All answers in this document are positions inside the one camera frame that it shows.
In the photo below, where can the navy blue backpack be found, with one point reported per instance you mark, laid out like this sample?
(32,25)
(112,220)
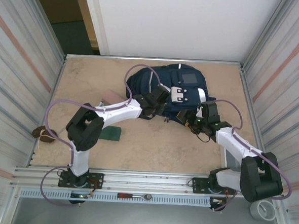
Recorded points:
(146,78)

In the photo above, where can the pink case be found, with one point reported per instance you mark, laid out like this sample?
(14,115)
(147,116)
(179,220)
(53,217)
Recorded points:
(112,96)

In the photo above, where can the green pencil case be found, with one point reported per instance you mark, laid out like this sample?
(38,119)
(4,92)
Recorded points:
(111,133)

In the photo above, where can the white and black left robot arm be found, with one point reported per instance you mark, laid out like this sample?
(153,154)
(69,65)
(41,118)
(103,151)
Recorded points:
(119,110)

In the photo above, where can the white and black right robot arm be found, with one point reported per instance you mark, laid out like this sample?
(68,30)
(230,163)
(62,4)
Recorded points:
(238,145)

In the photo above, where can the white and grey scale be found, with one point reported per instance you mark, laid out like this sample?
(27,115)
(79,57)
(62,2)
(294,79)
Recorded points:
(231,160)

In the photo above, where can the small circuit board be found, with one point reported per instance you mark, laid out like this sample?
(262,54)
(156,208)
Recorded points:
(79,196)
(218,202)

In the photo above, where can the grey tape roll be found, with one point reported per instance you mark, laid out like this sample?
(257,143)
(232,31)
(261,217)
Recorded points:
(262,211)

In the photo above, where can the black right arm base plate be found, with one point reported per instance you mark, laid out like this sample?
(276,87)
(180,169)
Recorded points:
(200,186)

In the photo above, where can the thin aluminium table edge rail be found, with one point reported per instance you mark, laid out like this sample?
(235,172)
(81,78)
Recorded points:
(104,57)

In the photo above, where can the wide aluminium mounting rail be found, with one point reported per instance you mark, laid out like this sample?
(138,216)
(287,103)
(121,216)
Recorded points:
(147,180)

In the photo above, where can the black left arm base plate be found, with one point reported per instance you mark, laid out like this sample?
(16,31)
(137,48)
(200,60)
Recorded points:
(97,180)

